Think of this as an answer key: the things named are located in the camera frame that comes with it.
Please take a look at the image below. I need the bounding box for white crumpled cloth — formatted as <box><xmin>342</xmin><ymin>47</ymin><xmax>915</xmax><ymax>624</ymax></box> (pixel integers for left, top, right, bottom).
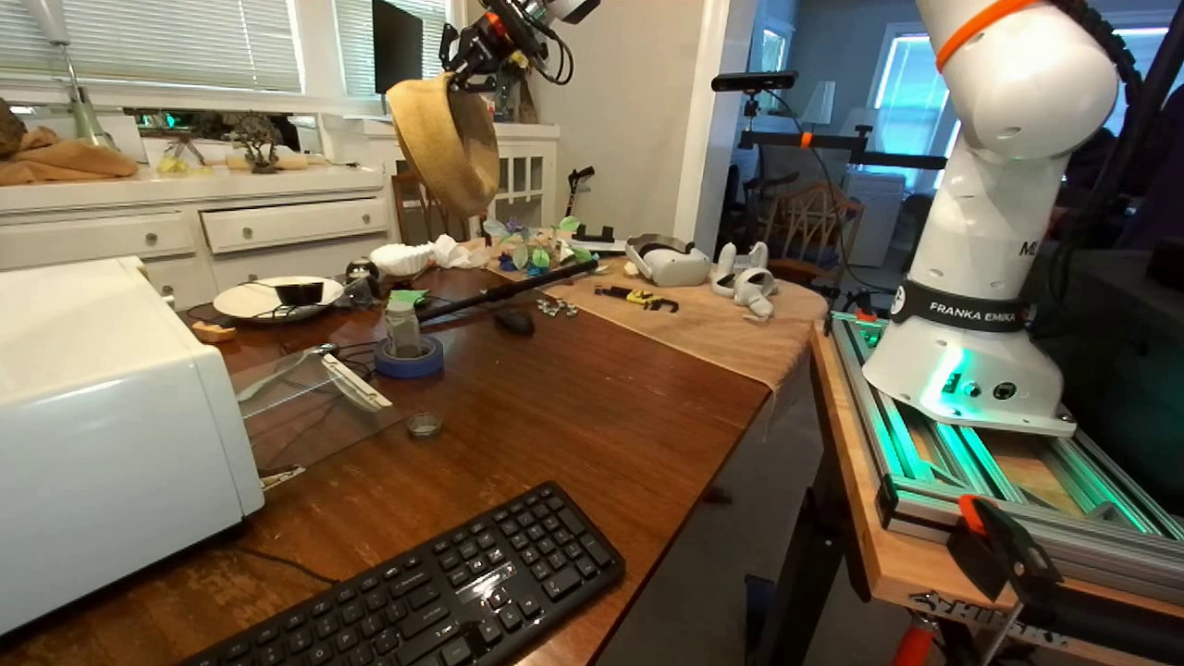
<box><xmin>366</xmin><ymin>238</ymin><xmax>445</xmax><ymax>281</ymax></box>

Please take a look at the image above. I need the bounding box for black orange clamp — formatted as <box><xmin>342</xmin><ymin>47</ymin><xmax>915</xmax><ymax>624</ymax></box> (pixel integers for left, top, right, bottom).
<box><xmin>943</xmin><ymin>491</ymin><xmax>1184</xmax><ymax>666</ymax></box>

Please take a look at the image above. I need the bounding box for long black stick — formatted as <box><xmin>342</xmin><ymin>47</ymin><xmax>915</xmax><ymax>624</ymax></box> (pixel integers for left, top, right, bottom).
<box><xmin>413</xmin><ymin>255</ymin><xmax>601</xmax><ymax>331</ymax></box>

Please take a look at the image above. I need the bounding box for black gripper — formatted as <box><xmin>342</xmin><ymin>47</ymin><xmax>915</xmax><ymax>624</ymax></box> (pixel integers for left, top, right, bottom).
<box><xmin>437</xmin><ymin>0</ymin><xmax>551</xmax><ymax>95</ymax></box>

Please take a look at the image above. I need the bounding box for black monitor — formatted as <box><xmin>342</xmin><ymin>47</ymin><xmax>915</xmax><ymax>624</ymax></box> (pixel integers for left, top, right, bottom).
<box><xmin>370</xmin><ymin>0</ymin><xmax>429</xmax><ymax>100</ymax></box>

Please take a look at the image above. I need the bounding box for silver metal utensil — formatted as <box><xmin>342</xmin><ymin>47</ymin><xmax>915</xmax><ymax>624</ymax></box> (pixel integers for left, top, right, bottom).
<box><xmin>236</xmin><ymin>340</ymin><xmax>341</xmax><ymax>406</ymax></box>

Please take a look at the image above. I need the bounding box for metal table lamp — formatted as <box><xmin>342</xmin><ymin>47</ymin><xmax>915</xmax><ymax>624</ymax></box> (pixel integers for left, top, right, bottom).
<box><xmin>24</xmin><ymin>0</ymin><xmax>119</xmax><ymax>147</ymax></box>

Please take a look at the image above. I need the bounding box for yellow black small tool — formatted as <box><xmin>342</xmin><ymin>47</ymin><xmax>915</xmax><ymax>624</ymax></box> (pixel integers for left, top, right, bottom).
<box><xmin>590</xmin><ymin>281</ymin><xmax>659</xmax><ymax>310</ymax></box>

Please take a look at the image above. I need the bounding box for small black bowl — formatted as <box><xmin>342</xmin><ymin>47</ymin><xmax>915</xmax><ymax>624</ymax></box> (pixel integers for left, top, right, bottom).
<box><xmin>271</xmin><ymin>279</ymin><xmax>330</xmax><ymax>310</ymax></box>

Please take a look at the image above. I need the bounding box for tan table mat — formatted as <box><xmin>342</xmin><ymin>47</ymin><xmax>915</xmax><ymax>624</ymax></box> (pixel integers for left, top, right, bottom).
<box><xmin>541</xmin><ymin>260</ymin><xmax>832</xmax><ymax>396</ymax></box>

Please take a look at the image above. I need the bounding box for white VR controller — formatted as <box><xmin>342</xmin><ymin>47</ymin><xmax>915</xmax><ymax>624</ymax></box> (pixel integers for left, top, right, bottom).
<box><xmin>709</xmin><ymin>238</ymin><xmax>746</xmax><ymax>298</ymax></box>
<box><xmin>732</xmin><ymin>238</ymin><xmax>783</xmax><ymax>326</ymax></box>

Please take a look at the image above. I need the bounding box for white VR headset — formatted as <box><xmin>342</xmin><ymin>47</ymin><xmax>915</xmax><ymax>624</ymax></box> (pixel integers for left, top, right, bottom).
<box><xmin>637</xmin><ymin>244</ymin><xmax>719</xmax><ymax>294</ymax></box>

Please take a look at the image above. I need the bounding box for blue tape roll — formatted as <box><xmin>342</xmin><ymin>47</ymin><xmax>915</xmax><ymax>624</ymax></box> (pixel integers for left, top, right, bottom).
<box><xmin>370</xmin><ymin>335</ymin><xmax>447</xmax><ymax>385</ymax></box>

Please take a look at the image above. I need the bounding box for green crumpled packet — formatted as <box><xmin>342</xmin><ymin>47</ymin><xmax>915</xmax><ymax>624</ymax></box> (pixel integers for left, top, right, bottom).
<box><xmin>505</xmin><ymin>240</ymin><xmax>557</xmax><ymax>279</ymax></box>

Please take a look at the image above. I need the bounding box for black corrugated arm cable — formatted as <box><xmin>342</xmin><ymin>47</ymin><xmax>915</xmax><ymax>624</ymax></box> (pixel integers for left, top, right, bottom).
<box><xmin>1044</xmin><ymin>0</ymin><xmax>1184</xmax><ymax>252</ymax></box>

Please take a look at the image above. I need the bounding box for white plate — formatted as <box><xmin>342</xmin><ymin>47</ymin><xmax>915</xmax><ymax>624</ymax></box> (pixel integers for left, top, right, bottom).
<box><xmin>210</xmin><ymin>270</ymin><xmax>349</xmax><ymax>331</ymax></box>

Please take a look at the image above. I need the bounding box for brown wooden basket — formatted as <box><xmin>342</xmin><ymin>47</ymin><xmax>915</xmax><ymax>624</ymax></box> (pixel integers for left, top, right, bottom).
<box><xmin>0</xmin><ymin>94</ymin><xmax>143</xmax><ymax>189</ymax></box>

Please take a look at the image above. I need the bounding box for wicker chair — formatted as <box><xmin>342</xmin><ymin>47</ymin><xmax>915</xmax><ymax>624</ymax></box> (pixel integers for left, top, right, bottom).
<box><xmin>746</xmin><ymin>181</ymin><xmax>869</xmax><ymax>297</ymax></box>

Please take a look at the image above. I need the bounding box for wooden workbench top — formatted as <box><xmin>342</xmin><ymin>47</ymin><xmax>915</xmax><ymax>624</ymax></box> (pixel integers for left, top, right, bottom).
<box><xmin>805</xmin><ymin>322</ymin><xmax>1184</xmax><ymax>624</ymax></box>

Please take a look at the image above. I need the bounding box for white toaster oven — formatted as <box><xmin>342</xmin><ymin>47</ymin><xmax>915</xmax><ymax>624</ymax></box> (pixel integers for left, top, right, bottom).
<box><xmin>0</xmin><ymin>252</ymin><xmax>271</xmax><ymax>641</ymax></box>

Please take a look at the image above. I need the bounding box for white glass door cabinet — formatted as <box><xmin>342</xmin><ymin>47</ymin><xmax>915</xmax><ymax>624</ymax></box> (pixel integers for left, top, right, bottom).
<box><xmin>358</xmin><ymin>115</ymin><xmax>563</xmax><ymax>238</ymax></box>

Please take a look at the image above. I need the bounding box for dark wooden chair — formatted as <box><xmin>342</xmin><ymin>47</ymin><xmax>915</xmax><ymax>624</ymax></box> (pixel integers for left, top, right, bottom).
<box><xmin>388</xmin><ymin>153</ymin><xmax>488</xmax><ymax>248</ymax></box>

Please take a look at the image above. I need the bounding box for white window blind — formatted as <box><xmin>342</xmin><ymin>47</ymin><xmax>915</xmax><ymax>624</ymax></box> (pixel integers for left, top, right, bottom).
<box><xmin>0</xmin><ymin>0</ymin><xmax>305</xmax><ymax>95</ymax></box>

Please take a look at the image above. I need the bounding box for black stereo camera bar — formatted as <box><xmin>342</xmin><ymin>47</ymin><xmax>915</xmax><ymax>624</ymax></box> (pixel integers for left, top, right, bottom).
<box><xmin>705</xmin><ymin>68</ymin><xmax>804</xmax><ymax>95</ymax></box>

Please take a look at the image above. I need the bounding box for black computer keyboard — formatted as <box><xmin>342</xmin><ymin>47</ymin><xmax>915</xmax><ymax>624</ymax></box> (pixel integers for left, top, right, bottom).
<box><xmin>181</xmin><ymin>476</ymin><xmax>627</xmax><ymax>666</ymax></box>

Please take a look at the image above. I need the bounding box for tan straw hat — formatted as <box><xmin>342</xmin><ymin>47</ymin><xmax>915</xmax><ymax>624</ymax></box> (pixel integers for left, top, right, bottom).
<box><xmin>381</xmin><ymin>69</ymin><xmax>505</xmax><ymax>227</ymax></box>

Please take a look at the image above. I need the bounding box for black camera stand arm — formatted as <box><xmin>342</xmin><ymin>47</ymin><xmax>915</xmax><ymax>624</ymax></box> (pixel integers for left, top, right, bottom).
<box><xmin>737</xmin><ymin>121</ymin><xmax>953</xmax><ymax>175</ymax></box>

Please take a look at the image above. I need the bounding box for white drawer dresser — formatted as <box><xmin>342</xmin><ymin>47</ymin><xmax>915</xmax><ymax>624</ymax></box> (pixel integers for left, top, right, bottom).
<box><xmin>0</xmin><ymin>164</ymin><xmax>400</xmax><ymax>310</ymax></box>

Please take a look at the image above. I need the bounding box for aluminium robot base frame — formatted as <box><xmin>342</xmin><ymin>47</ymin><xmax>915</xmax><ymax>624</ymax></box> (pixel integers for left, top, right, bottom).
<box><xmin>825</xmin><ymin>308</ymin><xmax>1184</xmax><ymax>598</ymax></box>

